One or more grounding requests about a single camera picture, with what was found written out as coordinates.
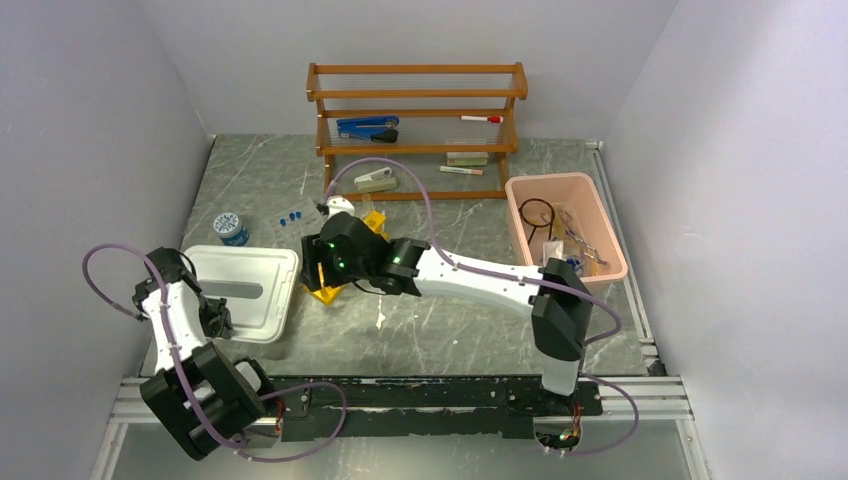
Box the clear well plate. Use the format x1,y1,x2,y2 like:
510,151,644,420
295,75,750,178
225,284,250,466
269,197,325,250

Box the black ring cable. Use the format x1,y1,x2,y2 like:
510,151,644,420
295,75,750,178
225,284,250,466
517,197,556,241

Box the yellow test tube rack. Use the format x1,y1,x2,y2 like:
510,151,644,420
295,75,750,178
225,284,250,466
304,210,389,306

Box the large clear glass tube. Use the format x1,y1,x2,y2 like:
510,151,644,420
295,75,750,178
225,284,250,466
361,193,373,218

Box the wooden shelf rack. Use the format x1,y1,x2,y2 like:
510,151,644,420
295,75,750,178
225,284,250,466
306,62,529,200

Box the blue black clamp tool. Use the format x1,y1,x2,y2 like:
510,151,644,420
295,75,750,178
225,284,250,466
336,115,400,144

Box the orange white pen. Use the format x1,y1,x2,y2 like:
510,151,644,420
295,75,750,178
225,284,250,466
439,165,484,176

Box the white green box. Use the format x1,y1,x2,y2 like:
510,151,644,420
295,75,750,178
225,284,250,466
446,152,490,167

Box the white plastic lid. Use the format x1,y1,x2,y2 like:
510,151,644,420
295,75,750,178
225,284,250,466
186,245,301,344

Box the blue white tape roll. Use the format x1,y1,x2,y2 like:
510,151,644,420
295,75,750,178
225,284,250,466
213,212,249,247

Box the red white marker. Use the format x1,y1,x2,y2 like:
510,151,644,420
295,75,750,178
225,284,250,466
459,115,504,124

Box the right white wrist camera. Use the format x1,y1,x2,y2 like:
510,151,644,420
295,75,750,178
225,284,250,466
316,196,355,219

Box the clear plastic bag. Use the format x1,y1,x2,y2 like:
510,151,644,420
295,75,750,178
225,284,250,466
541,240,566,265

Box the pink plastic bin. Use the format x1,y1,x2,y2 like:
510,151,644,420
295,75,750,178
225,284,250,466
505,173,628,294

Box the metal crucible tongs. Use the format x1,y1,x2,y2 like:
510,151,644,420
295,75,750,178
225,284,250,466
551,207,608,267

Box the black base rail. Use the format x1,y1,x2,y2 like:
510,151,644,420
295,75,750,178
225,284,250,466
247,374,603,442

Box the white stapler on block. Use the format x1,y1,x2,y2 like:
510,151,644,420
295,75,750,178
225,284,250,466
354,167,398,193

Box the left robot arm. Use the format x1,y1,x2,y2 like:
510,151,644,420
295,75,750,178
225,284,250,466
133,247,277,461

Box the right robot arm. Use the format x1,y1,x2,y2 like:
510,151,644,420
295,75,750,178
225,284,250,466
300,213,592,414

